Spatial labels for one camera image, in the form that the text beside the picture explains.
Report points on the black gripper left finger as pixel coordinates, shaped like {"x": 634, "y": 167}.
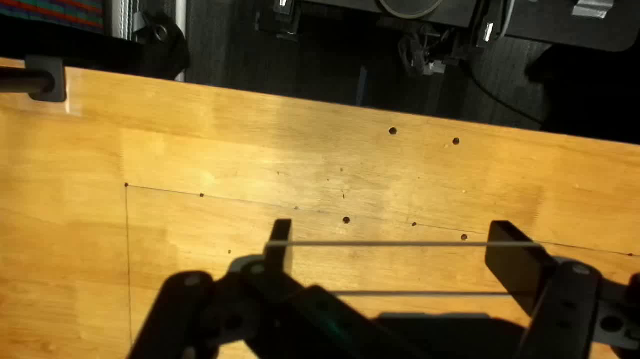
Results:
{"x": 281, "y": 311}

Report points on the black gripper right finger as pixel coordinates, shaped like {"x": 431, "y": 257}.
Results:
{"x": 526, "y": 265}

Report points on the dark machine housing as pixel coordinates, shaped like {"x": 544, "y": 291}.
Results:
{"x": 466, "y": 16}

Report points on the black table edge clamp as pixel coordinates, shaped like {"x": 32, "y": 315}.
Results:
{"x": 45, "y": 78}

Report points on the colourful striped cloth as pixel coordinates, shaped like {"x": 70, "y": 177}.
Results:
{"x": 53, "y": 12}

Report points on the aluminium frame post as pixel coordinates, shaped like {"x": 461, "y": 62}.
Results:
{"x": 148, "y": 26}

